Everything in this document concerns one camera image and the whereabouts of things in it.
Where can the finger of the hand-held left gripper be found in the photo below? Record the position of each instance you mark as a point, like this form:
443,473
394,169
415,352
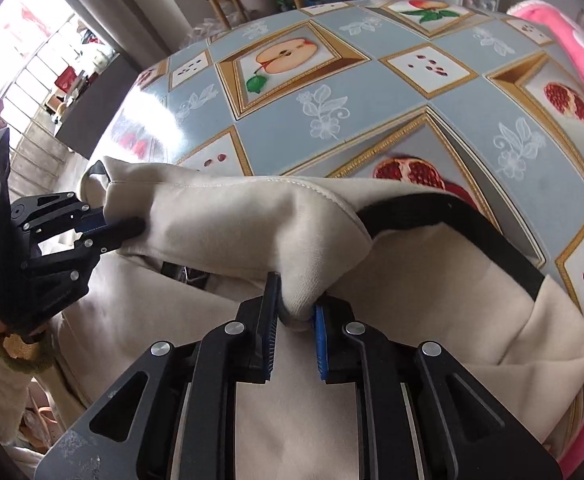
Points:
112,232
47,207

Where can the grey curtain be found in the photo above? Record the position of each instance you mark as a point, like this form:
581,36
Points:
122,5

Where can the white plastic bag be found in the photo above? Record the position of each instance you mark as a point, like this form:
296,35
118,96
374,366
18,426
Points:
207,30

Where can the red box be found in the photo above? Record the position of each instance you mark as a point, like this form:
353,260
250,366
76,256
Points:
64,80

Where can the cream jacket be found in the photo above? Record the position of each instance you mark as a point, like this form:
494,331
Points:
222,220

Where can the window grille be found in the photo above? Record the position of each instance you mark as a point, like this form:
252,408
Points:
17,75

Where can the dark cabinet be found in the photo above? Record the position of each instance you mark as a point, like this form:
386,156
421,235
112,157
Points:
92,105

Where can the pink hanging cloth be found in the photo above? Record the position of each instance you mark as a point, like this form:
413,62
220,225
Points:
32,15

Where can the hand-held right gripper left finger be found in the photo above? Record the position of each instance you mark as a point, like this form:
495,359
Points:
267,340

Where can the pink floral blanket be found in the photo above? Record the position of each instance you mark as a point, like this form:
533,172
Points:
579,55

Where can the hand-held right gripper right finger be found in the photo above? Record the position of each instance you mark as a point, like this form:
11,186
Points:
320,350

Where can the fruit print tablecloth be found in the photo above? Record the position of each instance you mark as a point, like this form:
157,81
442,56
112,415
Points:
352,105

